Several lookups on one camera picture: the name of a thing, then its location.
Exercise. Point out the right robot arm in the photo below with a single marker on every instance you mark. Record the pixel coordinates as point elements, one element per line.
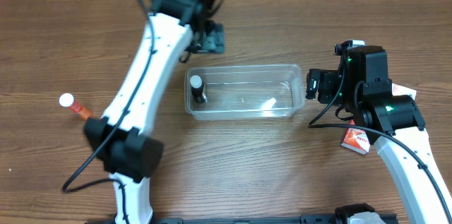
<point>393,124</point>

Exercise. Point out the clear plastic container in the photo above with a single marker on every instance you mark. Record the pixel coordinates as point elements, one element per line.
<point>246,92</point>

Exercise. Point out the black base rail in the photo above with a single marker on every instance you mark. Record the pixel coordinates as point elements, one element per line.
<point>364,212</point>

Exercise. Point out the black bottle white cap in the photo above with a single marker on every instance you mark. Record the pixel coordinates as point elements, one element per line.
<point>198,89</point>

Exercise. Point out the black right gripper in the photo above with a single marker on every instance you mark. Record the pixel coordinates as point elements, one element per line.
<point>321,86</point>

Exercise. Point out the white Hansaplast box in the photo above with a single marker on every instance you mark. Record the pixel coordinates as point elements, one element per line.
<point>398,90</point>

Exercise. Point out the red and white box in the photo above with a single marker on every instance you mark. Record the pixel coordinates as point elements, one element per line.
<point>356,140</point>

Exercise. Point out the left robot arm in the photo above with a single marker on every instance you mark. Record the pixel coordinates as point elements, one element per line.
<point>120,138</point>

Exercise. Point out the orange bottle white cap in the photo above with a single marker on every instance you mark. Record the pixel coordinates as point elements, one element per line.
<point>67,100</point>

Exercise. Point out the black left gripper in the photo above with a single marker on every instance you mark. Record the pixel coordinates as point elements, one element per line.
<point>212,40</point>

